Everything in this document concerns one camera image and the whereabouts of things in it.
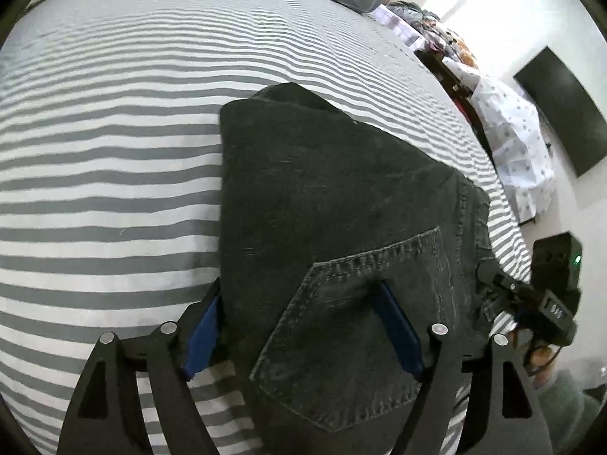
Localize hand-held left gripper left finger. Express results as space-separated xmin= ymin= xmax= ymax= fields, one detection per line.
xmin=57 ymin=277 xmax=225 ymax=455

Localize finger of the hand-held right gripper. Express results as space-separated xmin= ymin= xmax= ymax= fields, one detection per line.
xmin=476 ymin=259 xmax=522 ymax=302

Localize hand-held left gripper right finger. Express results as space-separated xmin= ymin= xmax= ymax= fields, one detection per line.
xmin=377 ymin=281 xmax=554 ymax=455

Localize dark grey denim pants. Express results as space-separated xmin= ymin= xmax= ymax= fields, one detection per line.
xmin=219 ymin=83 xmax=504 ymax=455

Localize person's right forearm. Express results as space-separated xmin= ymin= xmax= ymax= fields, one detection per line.
xmin=533 ymin=369 xmax=607 ymax=455

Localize person's right hand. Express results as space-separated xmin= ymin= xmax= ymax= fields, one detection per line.
xmin=514 ymin=327 xmax=561 ymax=386

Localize white dotted cloth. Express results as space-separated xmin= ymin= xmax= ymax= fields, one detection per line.
xmin=448 ymin=59 xmax=558 ymax=224

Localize grey white striped bed sheet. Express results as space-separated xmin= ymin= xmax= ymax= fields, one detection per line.
xmin=0 ymin=0 xmax=535 ymax=455

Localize pile of clothes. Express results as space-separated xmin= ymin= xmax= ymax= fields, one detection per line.
xmin=372 ymin=0 xmax=476 ymax=65

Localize black wall television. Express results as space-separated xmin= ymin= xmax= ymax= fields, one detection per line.
xmin=513 ymin=46 xmax=607 ymax=179

